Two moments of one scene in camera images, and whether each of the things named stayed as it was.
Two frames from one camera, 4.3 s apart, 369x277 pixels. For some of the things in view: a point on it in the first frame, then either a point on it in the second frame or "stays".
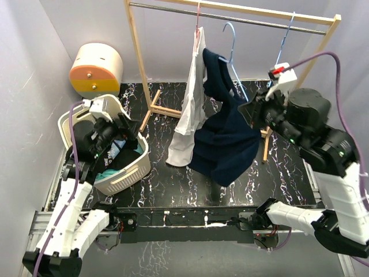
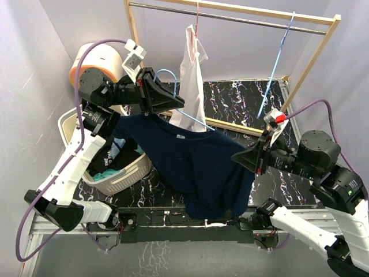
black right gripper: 252,112 → 255,158
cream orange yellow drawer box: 96,69 stays
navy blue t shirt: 227,140 → 198,166
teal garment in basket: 138,148 stays
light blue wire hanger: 230,60 → 175,87
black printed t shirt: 120,155 stays
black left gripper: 130,125 → 153,96
